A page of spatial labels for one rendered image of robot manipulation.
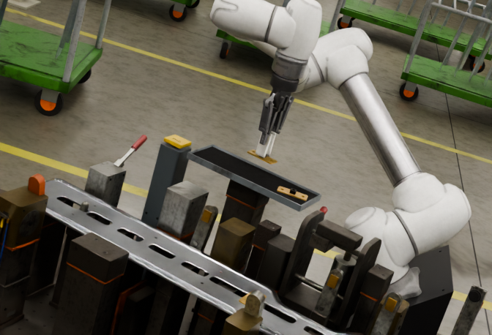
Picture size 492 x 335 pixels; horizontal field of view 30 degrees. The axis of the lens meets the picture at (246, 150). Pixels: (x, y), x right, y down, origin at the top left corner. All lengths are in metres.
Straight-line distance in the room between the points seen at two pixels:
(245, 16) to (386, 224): 0.79
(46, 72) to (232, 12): 3.52
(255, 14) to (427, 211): 0.82
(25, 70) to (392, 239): 3.52
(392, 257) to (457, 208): 0.24
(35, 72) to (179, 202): 3.49
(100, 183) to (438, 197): 1.00
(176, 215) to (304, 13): 0.63
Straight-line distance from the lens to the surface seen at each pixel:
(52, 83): 5.79
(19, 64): 5.88
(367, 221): 2.76
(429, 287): 2.82
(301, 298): 2.42
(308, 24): 2.39
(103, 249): 2.24
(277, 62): 2.44
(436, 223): 2.79
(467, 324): 2.24
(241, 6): 2.41
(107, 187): 2.58
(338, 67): 2.93
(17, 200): 2.32
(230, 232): 2.38
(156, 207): 2.71
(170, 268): 2.29
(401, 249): 2.78
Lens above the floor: 2.06
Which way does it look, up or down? 19 degrees down
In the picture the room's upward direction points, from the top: 16 degrees clockwise
